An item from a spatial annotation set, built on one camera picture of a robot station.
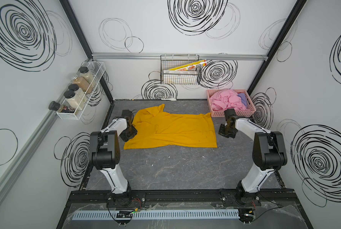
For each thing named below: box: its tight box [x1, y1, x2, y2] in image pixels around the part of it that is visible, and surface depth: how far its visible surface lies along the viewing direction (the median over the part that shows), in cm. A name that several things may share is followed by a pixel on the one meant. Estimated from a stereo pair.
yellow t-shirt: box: [123, 104, 218, 150], surface depth 104 cm
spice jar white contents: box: [68, 83, 88, 103], surface depth 70 cm
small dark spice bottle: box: [48, 100, 75, 114], surface depth 62 cm
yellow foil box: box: [168, 59, 208, 72], surface depth 91 cm
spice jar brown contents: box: [71, 75, 94, 95], surface depth 74 cm
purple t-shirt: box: [237, 92, 248, 109], surface depth 117 cm
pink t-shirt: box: [210, 88, 247, 111], surface depth 110 cm
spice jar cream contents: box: [63, 90, 86, 111], surface depth 67 cm
